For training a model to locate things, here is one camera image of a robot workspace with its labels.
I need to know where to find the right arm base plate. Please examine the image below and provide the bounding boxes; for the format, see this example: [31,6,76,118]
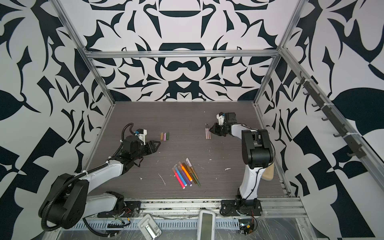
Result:
[220,199,263,217]

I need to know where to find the white tablet device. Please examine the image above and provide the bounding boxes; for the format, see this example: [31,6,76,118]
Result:
[197,210,216,240]

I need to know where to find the black hook rail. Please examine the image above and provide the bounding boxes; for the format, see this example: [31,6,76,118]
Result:
[297,73,367,159]

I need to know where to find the blue marker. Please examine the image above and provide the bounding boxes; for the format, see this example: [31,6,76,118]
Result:
[174,165,187,187]

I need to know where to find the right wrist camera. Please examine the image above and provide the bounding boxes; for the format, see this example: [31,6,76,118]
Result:
[217,112,226,126]

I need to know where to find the olive green marker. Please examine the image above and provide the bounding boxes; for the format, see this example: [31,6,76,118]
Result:
[188,166,201,187]

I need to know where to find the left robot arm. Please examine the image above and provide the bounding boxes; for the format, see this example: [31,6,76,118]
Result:
[39,136,161,232]

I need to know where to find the beige sponge block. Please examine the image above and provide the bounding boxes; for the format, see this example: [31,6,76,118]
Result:
[262,164,275,181]

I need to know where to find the purple marker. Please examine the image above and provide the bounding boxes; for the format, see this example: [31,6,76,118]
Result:
[178,165,193,187]

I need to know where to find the green lit circuit board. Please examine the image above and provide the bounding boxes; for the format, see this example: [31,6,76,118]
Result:
[239,218,258,235]

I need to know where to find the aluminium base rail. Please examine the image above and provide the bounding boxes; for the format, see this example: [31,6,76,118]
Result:
[84,198,308,219]

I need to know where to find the red pink marker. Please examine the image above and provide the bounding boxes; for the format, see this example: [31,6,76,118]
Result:
[172,168,185,190]

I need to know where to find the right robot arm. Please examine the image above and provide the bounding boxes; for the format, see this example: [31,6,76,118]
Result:
[210,112,274,201]

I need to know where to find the left circuit board wires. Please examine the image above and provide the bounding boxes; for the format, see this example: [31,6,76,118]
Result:
[106,217,131,230]

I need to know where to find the orange marker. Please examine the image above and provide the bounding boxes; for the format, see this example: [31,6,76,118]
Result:
[179,162,193,182]

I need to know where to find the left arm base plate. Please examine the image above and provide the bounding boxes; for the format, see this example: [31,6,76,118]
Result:
[97,201,141,218]

